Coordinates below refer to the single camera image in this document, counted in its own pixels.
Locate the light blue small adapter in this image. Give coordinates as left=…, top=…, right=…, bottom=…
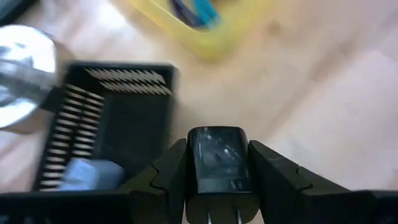
left=58, top=158, right=126, bottom=192

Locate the black charger plug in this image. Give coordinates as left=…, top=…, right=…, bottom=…
left=185, top=125, right=261, bottom=224

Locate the black slotted bin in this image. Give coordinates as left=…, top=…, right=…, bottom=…
left=30, top=61, right=178, bottom=194

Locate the purple strap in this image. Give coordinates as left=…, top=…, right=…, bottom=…
left=169, top=0, right=203, bottom=29

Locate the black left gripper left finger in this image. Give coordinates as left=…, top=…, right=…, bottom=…
left=119, top=138, right=188, bottom=224

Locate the yellow translucent bin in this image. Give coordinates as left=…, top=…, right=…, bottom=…
left=123, top=0, right=282, bottom=60

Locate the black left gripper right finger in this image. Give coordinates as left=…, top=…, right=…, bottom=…
left=248, top=139, right=374, bottom=224

